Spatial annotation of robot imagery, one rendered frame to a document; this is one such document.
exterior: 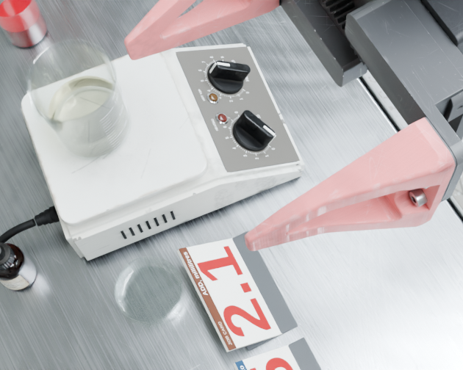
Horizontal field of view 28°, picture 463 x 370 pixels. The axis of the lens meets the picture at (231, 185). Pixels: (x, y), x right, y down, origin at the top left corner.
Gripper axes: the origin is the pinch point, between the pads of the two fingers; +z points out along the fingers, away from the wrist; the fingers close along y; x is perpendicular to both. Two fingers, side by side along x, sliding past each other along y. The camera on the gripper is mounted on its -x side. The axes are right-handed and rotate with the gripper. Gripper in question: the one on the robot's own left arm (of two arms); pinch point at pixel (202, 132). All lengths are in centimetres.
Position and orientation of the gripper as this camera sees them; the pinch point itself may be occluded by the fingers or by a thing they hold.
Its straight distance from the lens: 36.6
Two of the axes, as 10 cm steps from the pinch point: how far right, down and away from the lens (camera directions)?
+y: 5.0, 8.0, -3.3
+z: -8.6, 4.9, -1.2
